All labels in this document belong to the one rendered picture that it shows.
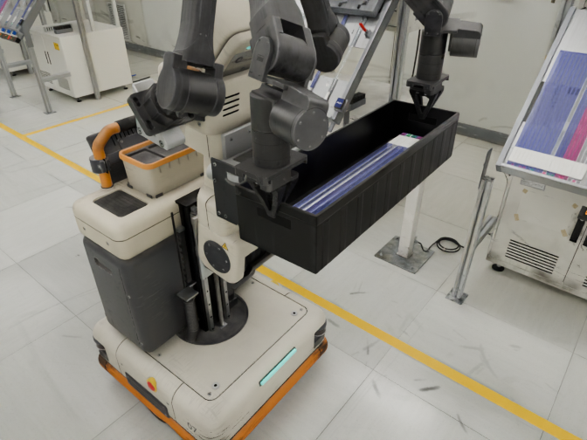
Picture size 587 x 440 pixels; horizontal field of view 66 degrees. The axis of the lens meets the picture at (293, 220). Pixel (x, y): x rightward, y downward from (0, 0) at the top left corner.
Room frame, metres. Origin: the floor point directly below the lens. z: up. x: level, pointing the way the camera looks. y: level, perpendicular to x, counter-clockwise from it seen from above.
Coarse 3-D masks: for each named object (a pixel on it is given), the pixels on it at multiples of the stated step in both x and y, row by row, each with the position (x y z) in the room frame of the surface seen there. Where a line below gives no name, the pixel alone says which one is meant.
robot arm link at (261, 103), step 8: (264, 88) 0.63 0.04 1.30; (272, 88) 0.62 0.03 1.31; (256, 96) 0.61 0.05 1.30; (264, 96) 0.60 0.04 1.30; (272, 96) 0.60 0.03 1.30; (280, 96) 0.60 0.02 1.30; (256, 104) 0.61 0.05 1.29; (264, 104) 0.60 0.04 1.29; (272, 104) 0.59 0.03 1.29; (256, 112) 0.61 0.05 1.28; (264, 112) 0.60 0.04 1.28; (256, 120) 0.61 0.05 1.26; (264, 120) 0.60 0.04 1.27; (256, 128) 0.61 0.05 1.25; (264, 128) 0.60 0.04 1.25
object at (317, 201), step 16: (400, 144) 0.99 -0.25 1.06; (368, 160) 0.91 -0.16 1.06; (384, 160) 0.91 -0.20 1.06; (336, 176) 0.83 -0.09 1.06; (352, 176) 0.83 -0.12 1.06; (368, 176) 0.83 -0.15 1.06; (320, 192) 0.76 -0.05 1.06; (336, 192) 0.76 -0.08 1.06; (304, 208) 0.71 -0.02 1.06; (320, 208) 0.70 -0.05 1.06
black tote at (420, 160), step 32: (352, 128) 0.96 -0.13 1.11; (384, 128) 1.09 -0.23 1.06; (416, 128) 1.07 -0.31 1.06; (448, 128) 0.97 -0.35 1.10; (320, 160) 0.86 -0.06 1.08; (352, 160) 0.97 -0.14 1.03; (416, 160) 0.84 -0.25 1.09; (352, 192) 0.65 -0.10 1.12; (384, 192) 0.74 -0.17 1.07; (256, 224) 0.65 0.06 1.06; (288, 224) 0.60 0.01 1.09; (320, 224) 0.58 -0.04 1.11; (352, 224) 0.65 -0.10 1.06; (288, 256) 0.60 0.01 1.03; (320, 256) 0.58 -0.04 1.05
